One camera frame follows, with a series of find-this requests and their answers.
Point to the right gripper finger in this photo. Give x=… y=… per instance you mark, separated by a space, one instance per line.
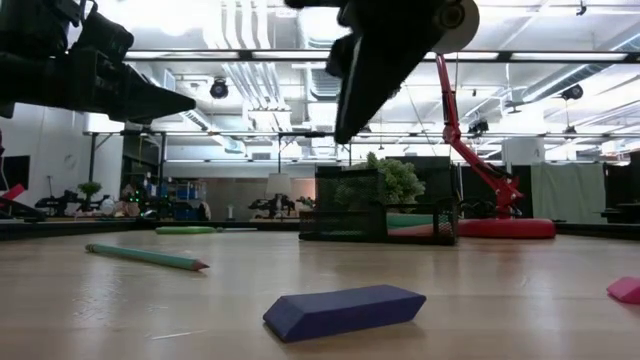
x=385 y=65
x=340 y=55

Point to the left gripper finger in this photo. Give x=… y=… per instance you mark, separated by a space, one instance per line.
x=145 y=102

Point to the teal pencil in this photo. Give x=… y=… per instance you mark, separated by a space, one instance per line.
x=145 y=256

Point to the blue eraser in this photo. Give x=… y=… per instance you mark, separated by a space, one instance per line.
x=345 y=312

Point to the pink eraser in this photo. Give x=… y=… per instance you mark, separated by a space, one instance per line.
x=625 y=290

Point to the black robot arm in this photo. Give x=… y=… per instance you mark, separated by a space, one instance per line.
x=60 y=202
x=275 y=202

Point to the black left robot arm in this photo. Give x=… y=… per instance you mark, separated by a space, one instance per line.
x=30 y=25

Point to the black mesh desk organizer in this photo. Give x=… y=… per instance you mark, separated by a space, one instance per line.
x=350 y=220

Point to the black track spotlight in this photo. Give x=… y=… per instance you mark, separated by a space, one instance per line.
x=572 y=92
x=219 y=89

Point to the round white clock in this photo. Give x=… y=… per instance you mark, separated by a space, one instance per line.
x=70 y=161

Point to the dark flat monitor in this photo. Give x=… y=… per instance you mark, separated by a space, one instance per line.
x=15 y=172

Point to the blue storage bins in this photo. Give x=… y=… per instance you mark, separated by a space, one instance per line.
x=190 y=192

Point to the small potted plant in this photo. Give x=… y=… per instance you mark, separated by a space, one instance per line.
x=90 y=189

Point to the green artificial succulent plant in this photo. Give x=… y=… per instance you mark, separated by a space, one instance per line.
x=402 y=182

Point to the red desk lamp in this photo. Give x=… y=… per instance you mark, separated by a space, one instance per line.
x=505 y=229

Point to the grey-green curtain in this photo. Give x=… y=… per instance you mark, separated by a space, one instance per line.
x=567 y=192

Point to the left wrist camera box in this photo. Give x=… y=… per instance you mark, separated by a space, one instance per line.
x=102 y=40

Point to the black metal rig frame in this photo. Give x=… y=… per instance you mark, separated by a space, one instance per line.
x=93 y=165

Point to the black frame crossbar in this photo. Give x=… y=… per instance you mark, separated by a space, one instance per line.
x=245 y=55

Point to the black table frame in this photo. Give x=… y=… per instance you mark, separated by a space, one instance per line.
x=75 y=229

